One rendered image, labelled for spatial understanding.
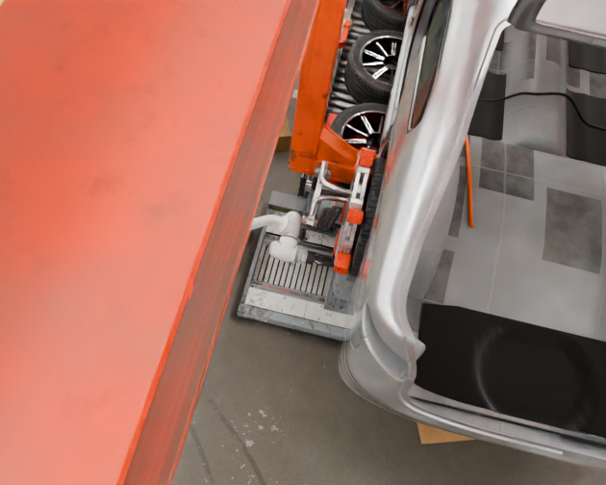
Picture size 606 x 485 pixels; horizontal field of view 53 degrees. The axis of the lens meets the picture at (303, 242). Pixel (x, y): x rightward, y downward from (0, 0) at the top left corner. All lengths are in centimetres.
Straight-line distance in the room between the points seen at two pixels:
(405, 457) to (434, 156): 198
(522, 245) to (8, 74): 294
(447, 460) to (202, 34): 347
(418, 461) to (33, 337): 347
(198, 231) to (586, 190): 331
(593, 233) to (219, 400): 228
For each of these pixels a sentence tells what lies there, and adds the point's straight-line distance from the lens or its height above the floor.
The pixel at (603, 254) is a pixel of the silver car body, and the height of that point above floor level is 104.
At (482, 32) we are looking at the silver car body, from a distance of 280.
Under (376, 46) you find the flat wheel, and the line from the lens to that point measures 486.
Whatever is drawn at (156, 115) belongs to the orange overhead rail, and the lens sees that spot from 54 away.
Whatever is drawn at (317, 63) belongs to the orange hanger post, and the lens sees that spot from 315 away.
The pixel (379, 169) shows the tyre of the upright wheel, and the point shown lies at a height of 117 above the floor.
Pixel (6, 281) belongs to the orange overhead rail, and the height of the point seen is 322.
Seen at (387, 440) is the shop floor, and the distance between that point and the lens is 380.
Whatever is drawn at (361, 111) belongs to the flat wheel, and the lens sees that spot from 427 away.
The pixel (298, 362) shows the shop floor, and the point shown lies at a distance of 384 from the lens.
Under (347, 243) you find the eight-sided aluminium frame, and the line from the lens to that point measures 310.
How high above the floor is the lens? 363
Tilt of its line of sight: 60 degrees down
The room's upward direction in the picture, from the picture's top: 11 degrees clockwise
